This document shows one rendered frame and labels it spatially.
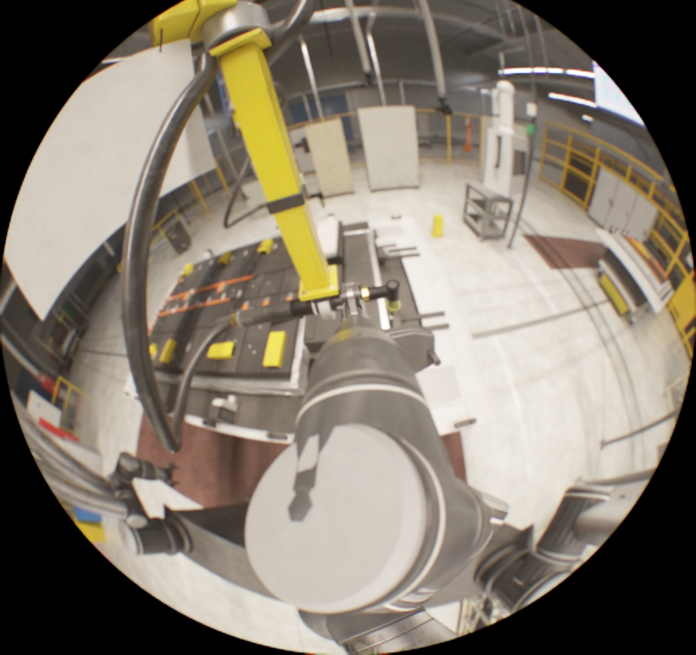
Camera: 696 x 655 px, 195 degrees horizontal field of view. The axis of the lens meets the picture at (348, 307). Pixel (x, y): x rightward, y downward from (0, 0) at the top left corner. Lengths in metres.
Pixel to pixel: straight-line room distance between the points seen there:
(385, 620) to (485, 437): 1.73
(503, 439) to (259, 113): 2.12
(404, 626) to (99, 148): 0.56
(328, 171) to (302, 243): 4.82
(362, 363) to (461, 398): 0.82
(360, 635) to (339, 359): 0.30
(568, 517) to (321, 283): 1.00
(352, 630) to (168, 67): 0.62
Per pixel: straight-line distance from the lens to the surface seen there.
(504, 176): 2.82
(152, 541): 1.32
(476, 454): 1.87
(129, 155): 0.31
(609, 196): 8.94
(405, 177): 5.28
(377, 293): 0.47
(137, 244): 0.22
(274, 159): 0.31
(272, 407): 0.99
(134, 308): 0.22
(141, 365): 0.24
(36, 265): 0.37
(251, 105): 0.32
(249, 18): 0.37
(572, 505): 0.89
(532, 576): 0.90
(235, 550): 1.20
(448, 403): 0.93
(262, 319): 0.52
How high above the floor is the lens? 1.72
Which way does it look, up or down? 49 degrees down
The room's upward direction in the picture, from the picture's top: 15 degrees counter-clockwise
